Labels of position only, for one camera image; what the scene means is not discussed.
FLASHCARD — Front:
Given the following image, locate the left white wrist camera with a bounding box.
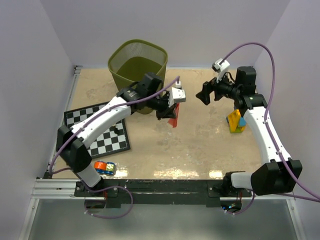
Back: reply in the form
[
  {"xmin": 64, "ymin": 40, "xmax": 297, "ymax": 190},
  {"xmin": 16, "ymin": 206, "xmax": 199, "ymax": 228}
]
[{"xmin": 168, "ymin": 80, "xmax": 187, "ymax": 107}]

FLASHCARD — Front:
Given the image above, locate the black white chessboard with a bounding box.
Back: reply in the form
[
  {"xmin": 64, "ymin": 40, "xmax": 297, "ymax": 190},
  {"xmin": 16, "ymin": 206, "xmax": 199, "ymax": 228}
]
[{"xmin": 63, "ymin": 102, "xmax": 131, "ymax": 159}]

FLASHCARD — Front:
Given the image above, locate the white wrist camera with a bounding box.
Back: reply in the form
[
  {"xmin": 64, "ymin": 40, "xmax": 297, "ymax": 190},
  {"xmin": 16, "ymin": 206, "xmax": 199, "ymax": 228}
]
[
  {"xmin": 168, "ymin": 80, "xmax": 187, "ymax": 107},
  {"xmin": 212, "ymin": 58, "xmax": 230, "ymax": 83}
]

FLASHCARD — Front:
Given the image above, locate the orange blue toy car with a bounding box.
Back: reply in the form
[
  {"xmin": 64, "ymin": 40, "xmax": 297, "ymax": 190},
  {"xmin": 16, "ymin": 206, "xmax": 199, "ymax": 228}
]
[{"xmin": 93, "ymin": 161, "xmax": 116, "ymax": 176}]

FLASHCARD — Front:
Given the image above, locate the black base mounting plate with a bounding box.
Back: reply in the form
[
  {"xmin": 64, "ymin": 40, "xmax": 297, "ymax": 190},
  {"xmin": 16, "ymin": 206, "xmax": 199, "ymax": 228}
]
[{"xmin": 74, "ymin": 179, "xmax": 252, "ymax": 209}]

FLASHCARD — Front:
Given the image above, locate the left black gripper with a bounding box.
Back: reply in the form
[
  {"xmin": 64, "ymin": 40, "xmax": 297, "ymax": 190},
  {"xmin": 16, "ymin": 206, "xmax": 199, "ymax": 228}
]
[{"xmin": 146, "ymin": 91, "xmax": 177, "ymax": 121}]

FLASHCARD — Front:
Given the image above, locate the red plastic trash bag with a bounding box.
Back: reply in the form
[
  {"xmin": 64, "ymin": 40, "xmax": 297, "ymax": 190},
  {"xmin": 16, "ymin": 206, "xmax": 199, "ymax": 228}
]
[{"xmin": 167, "ymin": 103, "xmax": 180, "ymax": 128}]

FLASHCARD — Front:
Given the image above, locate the olive green mesh trash bin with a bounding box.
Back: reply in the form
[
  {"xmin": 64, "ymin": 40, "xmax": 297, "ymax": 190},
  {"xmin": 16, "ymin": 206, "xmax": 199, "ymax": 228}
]
[{"xmin": 108, "ymin": 39, "xmax": 168, "ymax": 102}]

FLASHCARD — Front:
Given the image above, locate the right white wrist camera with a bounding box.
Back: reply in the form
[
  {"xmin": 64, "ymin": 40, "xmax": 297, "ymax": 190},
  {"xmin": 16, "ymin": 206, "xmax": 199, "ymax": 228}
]
[{"xmin": 212, "ymin": 58, "xmax": 230, "ymax": 83}]

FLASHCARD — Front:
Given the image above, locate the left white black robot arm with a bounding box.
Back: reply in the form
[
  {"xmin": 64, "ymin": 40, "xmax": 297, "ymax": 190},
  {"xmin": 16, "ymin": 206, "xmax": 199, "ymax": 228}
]
[{"xmin": 55, "ymin": 73, "xmax": 180, "ymax": 196}]

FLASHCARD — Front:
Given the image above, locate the colourful toy block stack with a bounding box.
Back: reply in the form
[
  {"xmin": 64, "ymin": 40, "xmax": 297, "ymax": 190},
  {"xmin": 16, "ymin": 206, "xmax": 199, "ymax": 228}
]
[{"xmin": 226, "ymin": 109, "xmax": 247, "ymax": 134}]

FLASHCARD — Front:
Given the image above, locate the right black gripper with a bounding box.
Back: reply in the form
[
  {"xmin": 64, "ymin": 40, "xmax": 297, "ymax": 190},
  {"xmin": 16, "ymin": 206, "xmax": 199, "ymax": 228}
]
[{"xmin": 196, "ymin": 69, "xmax": 241, "ymax": 106}]

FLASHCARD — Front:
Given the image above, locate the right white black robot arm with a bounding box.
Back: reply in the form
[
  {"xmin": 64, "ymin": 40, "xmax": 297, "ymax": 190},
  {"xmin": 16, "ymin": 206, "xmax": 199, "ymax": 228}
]
[{"xmin": 196, "ymin": 66, "xmax": 303, "ymax": 197}]

